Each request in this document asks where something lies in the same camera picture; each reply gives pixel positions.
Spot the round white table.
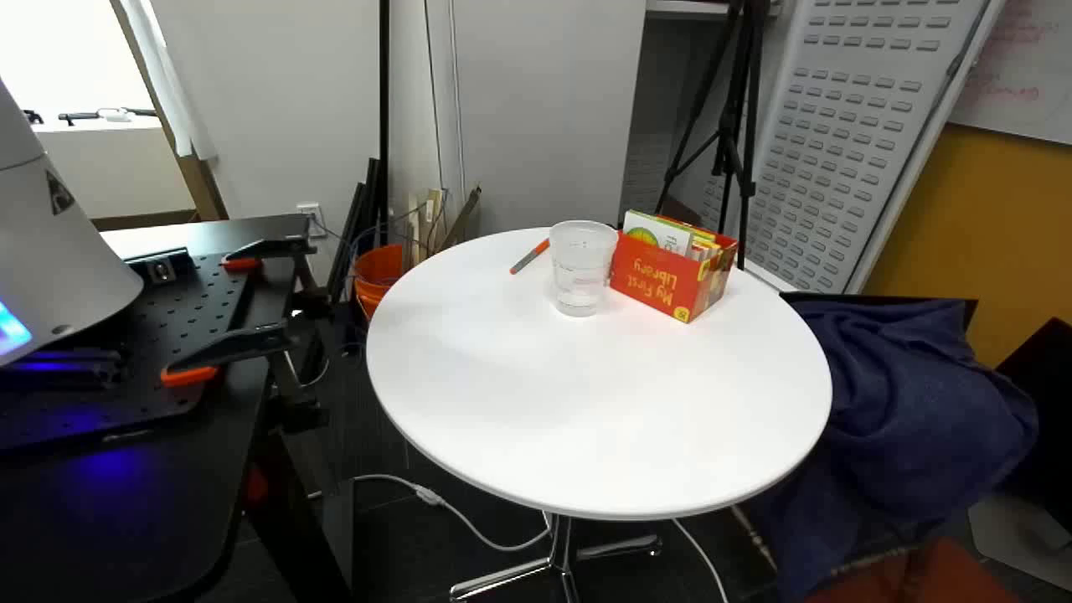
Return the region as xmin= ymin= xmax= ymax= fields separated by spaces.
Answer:
xmin=364 ymin=229 xmax=834 ymax=603

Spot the whiteboard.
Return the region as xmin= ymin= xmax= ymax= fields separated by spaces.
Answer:
xmin=951 ymin=0 xmax=1072 ymax=143

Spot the white cable on floor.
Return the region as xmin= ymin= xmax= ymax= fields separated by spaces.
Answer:
xmin=349 ymin=470 xmax=735 ymax=603

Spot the red colourful card box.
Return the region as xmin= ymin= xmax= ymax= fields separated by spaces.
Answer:
xmin=610 ymin=210 xmax=736 ymax=322

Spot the orange and silver pen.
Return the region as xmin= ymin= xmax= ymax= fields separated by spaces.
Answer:
xmin=509 ymin=239 xmax=550 ymax=275

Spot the black orange clamp far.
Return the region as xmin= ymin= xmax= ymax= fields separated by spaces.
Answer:
xmin=220 ymin=235 xmax=310 ymax=275

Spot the black perforated robot bench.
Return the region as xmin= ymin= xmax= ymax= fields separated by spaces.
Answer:
xmin=0 ymin=215 xmax=349 ymax=603

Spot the dark blue cloth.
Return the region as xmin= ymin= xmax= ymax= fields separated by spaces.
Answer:
xmin=752 ymin=293 xmax=1039 ymax=603

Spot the orange bucket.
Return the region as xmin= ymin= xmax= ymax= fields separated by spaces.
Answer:
xmin=353 ymin=243 xmax=407 ymax=313

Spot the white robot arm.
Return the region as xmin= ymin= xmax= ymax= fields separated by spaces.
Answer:
xmin=0 ymin=82 xmax=144 ymax=366

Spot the black orange clamp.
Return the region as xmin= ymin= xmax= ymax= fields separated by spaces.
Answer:
xmin=220 ymin=235 xmax=310 ymax=275
xmin=159 ymin=322 xmax=307 ymax=393

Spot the clear plastic cup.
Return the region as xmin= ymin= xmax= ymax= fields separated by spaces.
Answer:
xmin=550 ymin=220 xmax=616 ymax=313

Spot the white perforated panel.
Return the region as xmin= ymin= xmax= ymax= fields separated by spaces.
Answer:
xmin=744 ymin=0 xmax=1005 ymax=293

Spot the black camera tripod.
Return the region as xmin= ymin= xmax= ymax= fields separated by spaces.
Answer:
xmin=656 ymin=0 xmax=773 ymax=261

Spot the black orange clamp near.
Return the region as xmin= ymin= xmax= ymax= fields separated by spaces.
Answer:
xmin=159 ymin=322 xmax=307 ymax=393

